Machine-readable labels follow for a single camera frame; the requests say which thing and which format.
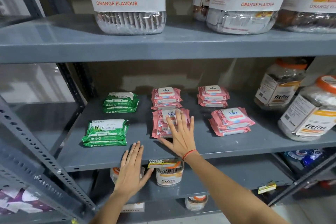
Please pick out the person's right hand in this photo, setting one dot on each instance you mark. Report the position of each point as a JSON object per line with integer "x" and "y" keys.
{"x": 182, "y": 141}

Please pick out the person's left hand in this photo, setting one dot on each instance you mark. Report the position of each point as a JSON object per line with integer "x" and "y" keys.
{"x": 130, "y": 176}

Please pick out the person's right thumb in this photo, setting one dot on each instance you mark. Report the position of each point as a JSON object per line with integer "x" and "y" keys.
{"x": 165, "y": 143}

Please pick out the person's left little finger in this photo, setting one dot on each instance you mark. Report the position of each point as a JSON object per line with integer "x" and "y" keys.
{"x": 125, "y": 160}

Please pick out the person's right little finger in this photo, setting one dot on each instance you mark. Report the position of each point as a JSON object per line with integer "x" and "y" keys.
{"x": 192, "y": 126}

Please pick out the person's left middle finger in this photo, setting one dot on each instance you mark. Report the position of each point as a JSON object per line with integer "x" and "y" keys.
{"x": 136, "y": 153}

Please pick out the person's left thumb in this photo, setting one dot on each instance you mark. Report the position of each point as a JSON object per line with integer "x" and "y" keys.
{"x": 147, "y": 175}

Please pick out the person's right middle finger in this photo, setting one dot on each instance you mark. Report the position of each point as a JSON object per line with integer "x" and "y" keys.
{"x": 179, "y": 121}

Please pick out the person's right forearm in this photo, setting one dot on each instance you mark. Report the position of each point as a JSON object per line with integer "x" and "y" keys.
{"x": 231, "y": 195}

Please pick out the person's left forearm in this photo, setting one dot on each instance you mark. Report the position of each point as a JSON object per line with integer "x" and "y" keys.
{"x": 112, "y": 210}

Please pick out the lozenge jar orange lid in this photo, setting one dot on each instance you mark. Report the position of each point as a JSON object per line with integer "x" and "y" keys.
{"x": 196, "y": 202}
{"x": 278, "y": 87}
{"x": 307, "y": 118}
{"x": 169, "y": 178}
{"x": 114, "y": 172}

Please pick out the yellow black shelf tag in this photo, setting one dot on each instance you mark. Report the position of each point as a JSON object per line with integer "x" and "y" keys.
{"x": 267, "y": 187}
{"x": 160, "y": 163}

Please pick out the group of green wipes packets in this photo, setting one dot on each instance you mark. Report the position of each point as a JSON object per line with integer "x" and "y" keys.
{"x": 107, "y": 132}

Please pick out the white printed carton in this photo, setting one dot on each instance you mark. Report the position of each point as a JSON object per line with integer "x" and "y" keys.
{"x": 132, "y": 207}

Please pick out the group of pink wipes packets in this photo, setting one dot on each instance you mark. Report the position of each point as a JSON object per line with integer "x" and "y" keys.
{"x": 228, "y": 121}

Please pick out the adjacent grey metal rack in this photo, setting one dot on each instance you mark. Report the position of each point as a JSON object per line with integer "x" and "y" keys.
{"x": 31, "y": 116}

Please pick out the purple white packets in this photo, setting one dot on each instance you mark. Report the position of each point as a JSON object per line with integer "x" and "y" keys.
{"x": 18, "y": 201}

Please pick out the blue plastic packets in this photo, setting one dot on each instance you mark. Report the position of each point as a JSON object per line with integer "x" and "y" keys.
{"x": 304, "y": 156}

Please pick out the grey metal shelf rack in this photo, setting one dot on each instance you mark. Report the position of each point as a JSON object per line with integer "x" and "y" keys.
{"x": 78, "y": 42}

